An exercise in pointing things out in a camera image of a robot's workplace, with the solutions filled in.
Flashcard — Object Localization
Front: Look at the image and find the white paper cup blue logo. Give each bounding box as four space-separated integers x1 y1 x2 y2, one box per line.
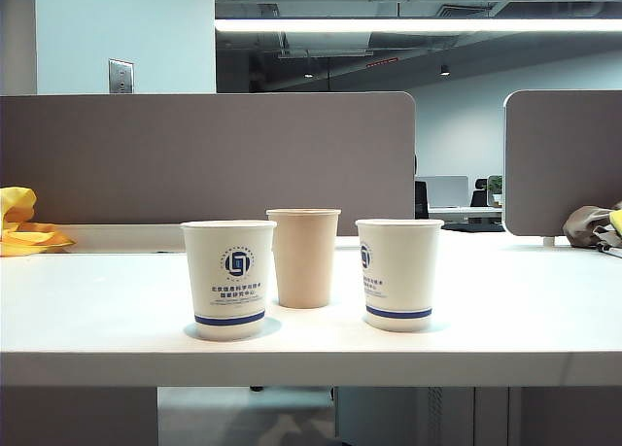
355 218 445 333
180 220 278 342

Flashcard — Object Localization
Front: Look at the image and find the plain brown paper cup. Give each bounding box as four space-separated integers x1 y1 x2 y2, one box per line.
265 208 342 310

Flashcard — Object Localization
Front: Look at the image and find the wide brown desk partition panel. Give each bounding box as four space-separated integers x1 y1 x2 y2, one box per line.
0 91 417 238

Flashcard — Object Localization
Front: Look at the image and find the white background monitor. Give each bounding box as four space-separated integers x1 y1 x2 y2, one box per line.
418 175 470 209

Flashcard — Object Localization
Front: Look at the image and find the black background office chair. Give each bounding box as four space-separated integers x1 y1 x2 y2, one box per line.
469 177 490 208

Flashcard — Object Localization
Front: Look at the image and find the green potted plant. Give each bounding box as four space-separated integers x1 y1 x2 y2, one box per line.
487 174 504 208

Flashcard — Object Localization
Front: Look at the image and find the long ceiling light strip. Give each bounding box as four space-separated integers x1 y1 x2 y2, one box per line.
214 17 622 33

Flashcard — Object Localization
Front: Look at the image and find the grey cabinet under table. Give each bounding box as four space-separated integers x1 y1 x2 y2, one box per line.
333 386 511 446

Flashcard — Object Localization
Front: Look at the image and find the narrow brown desk partition panel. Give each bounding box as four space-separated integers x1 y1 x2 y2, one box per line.
502 89 622 238

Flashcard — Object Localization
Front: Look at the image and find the yellow crumpled cloth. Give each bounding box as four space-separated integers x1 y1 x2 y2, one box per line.
0 186 77 257

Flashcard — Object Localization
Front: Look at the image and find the white long desk cable tray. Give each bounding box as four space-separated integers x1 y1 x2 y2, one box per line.
56 223 189 254

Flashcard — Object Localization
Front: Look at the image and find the metal wall switch plate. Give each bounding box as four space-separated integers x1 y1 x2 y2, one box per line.
108 58 135 95

